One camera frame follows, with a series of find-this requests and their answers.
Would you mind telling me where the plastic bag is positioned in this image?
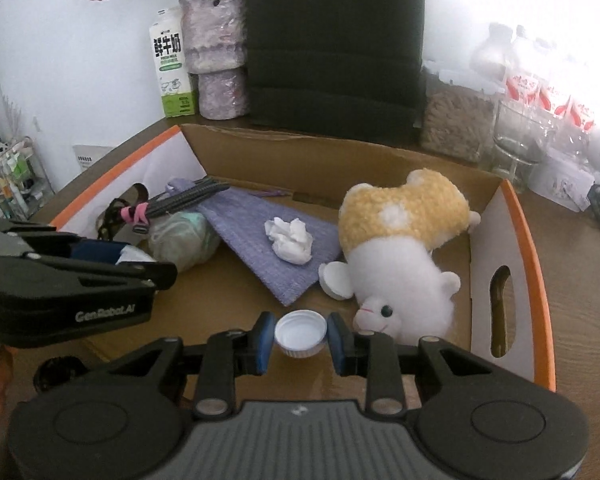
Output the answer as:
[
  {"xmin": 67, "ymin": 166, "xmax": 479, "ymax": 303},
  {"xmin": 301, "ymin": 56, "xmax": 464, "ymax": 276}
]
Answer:
[{"xmin": 147, "ymin": 210, "xmax": 222, "ymax": 272}]

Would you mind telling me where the purple knit cloth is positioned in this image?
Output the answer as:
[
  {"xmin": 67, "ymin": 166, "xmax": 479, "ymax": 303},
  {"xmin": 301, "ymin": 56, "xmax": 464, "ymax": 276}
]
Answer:
[{"xmin": 166, "ymin": 177, "xmax": 342, "ymax": 307}]

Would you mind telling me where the black cable with pink tie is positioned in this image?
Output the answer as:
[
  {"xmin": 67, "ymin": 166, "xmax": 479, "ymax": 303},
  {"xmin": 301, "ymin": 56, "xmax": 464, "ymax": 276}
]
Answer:
[{"xmin": 97, "ymin": 176, "xmax": 231, "ymax": 241}]

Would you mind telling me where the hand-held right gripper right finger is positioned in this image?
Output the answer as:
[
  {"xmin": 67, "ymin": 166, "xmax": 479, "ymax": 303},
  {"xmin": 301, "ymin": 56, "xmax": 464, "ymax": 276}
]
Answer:
[{"xmin": 326, "ymin": 311, "xmax": 503, "ymax": 418}]

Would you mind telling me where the cluttered wire rack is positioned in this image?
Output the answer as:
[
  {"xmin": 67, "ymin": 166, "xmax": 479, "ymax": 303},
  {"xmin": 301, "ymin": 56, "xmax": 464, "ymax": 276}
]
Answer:
[{"xmin": 0, "ymin": 135, "xmax": 56, "ymax": 221}]

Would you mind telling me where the white ribbed plastic lid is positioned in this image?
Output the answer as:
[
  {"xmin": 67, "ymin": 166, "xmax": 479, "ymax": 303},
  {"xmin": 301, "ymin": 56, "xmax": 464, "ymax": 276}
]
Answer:
[{"xmin": 274, "ymin": 310, "xmax": 328, "ymax": 359}]

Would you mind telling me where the glass goblet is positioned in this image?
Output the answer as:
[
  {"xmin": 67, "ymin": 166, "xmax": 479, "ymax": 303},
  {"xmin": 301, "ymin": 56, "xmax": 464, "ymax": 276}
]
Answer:
[{"xmin": 492, "ymin": 97, "xmax": 556, "ymax": 195}]

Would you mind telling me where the orange cardboard box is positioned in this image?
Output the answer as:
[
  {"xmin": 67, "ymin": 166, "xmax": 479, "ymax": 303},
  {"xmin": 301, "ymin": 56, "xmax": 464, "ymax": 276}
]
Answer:
[{"xmin": 47, "ymin": 122, "xmax": 557, "ymax": 393}]

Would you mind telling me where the black paper bag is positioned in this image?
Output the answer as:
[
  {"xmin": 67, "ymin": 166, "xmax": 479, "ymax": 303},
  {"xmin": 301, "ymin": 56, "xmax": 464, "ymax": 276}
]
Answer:
[{"xmin": 246, "ymin": 0, "xmax": 427, "ymax": 147}]

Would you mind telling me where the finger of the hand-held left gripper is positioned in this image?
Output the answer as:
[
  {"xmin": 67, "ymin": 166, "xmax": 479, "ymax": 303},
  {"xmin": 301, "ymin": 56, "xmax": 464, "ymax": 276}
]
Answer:
[
  {"xmin": 2, "ymin": 222, "xmax": 88, "ymax": 258},
  {"xmin": 27, "ymin": 252, "xmax": 178, "ymax": 293}
]

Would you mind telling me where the white green milk carton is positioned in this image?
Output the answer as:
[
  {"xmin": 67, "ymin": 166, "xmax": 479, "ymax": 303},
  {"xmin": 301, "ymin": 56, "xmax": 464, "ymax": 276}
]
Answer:
[{"xmin": 149, "ymin": 7, "xmax": 199, "ymax": 118}]

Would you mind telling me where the navy pouch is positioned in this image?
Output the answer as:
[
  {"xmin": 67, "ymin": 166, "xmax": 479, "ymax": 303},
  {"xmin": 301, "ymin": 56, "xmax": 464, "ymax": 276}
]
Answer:
[{"xmin": 75, "ymin": 240, "xmax": 141, "ymax": 266}]

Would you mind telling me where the white yellow plush toy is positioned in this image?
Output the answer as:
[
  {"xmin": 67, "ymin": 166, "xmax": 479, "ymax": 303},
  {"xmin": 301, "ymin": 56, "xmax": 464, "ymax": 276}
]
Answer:
[{"xmin": 337, "ymin": 169, "xmax": 482, "ymax": 346}]

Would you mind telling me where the purple flower vase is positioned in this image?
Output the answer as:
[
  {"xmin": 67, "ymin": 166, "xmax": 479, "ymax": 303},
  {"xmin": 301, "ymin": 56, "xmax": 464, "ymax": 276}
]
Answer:
[{"xmin": 179, "ymin": 0, "xmax": 251, "ymax": 120}]

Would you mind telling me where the white tissue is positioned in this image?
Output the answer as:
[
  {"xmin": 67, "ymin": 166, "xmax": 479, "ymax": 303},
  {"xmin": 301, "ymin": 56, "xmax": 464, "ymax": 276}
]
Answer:
[{"xmin": 264, "ymin": 217, "xmax": 313, "ymax": 265}]

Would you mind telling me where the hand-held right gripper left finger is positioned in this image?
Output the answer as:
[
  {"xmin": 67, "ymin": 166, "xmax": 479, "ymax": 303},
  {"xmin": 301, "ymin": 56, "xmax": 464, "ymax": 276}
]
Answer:
[{"xmin": 97, "ymin": 310, "xmax": 277, "ymax": 421}]

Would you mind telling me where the clear container of pellets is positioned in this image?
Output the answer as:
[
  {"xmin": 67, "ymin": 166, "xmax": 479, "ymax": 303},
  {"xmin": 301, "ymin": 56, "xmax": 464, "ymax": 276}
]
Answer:
[{"xmin": 420, "ymin": 62, "xmax": 503, "ymax": 163}]

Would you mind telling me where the white printed tin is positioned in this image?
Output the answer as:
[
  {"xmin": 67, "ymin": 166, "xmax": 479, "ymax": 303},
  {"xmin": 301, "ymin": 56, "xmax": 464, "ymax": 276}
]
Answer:
[{"xmin": 527, "ymin": 152, "xmax": 595, "ymax": 212}]

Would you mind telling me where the clear plastic water bottle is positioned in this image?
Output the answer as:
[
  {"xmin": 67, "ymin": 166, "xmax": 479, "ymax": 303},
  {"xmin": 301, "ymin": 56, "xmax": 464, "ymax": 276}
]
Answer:
[
  {"xmin": 532, "ymin": 37, "xmax": 573, "ymax": 126},
  {"xmin": 562, "ymin": 55, "xmax": 600, "ymax": 136},
  {"xmin": 472, "ymin": 22, "xmax": 513, "ymax": 86},
  {"xmin": 502, "ymin": 25, "xmax": 543, "ymax": 111}
]

